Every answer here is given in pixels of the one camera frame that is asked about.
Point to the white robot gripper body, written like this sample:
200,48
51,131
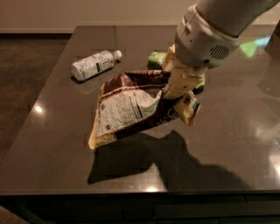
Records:
200,44

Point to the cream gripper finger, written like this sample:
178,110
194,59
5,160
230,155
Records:
183,78

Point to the brown chip bag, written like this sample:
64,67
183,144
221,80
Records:
133,101

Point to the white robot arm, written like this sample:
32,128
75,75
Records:
233,17

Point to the green chip bag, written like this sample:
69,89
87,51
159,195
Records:
156,60

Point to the white plastic water bottle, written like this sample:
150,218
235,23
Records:
97,63

